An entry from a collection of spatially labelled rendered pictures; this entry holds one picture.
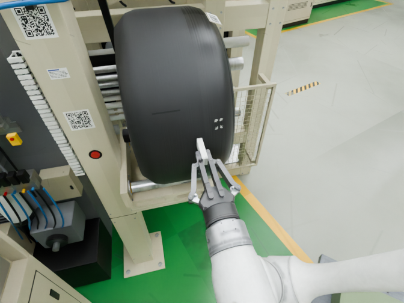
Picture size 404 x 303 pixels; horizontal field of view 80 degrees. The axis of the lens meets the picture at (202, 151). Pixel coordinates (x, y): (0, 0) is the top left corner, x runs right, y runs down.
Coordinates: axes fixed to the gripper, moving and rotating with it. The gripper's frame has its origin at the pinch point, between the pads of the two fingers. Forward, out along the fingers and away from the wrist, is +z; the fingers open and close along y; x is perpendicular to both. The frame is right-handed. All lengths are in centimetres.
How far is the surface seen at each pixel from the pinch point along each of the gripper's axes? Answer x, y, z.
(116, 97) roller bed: 30, 27, 63
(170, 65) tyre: -15.2, 4.7, 16.7
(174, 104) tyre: -8.9, 5.3, 9.6
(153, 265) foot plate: 125, 28, 5
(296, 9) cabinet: 151, -286, 400
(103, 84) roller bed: 22, 32, 64
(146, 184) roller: 35.1, 18.4, 13.7
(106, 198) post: 49, 37, 19
